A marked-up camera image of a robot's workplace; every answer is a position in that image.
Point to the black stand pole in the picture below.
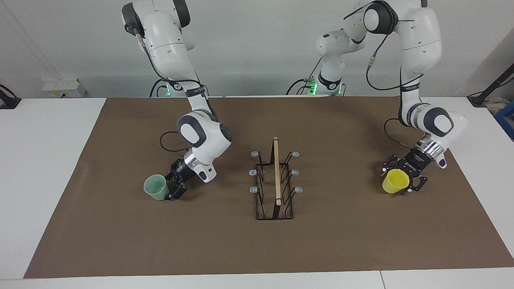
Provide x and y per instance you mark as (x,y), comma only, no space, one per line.
(480,98)

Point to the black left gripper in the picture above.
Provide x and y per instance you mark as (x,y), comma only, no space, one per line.
(417,162)

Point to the pale green plastic cup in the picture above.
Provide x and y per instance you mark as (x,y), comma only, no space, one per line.
(156,188)

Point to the black clamp mount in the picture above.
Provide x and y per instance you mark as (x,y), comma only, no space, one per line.
(8,100)

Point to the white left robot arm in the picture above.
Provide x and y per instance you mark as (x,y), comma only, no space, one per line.
(421,40)

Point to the white wall socket box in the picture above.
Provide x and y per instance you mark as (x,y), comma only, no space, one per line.
(60,86)

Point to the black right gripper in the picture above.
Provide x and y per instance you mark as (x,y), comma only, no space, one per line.
(182,171)

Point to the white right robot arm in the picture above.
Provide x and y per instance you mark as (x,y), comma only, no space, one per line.
(168,48)

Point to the brown table mat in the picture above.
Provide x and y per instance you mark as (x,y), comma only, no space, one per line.
(200,241)

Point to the yellow plastic cup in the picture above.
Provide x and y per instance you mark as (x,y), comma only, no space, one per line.
(395,181)

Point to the blue box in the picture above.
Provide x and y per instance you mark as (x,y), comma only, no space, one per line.
(506,118)

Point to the white crumpled bag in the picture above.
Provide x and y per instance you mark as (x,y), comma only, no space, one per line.
(496,105)

